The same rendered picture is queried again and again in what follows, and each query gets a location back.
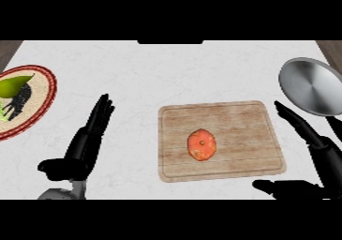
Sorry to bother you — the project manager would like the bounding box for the silver pan with black handle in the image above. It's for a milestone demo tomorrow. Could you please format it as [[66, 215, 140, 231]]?
[[277, 56, 342, 146]]

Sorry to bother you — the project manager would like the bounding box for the wooden cutting board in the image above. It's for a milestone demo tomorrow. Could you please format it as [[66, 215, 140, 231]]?
[[156, 99, 287, 184]]

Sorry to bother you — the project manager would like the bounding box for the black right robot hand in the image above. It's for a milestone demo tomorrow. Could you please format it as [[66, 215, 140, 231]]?
[[250, 99, 342, 201]]

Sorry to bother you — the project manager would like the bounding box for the green pear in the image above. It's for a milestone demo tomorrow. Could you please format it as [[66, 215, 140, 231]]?
[[0, 73, 35, 98]]

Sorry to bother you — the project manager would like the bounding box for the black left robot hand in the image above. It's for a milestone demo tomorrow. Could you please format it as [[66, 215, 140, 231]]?
[[35, 93, 116, 183]]

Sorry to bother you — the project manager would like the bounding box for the red-rimmed beige plate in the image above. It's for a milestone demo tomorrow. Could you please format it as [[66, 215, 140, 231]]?
[[0, 64, 57, 143]]

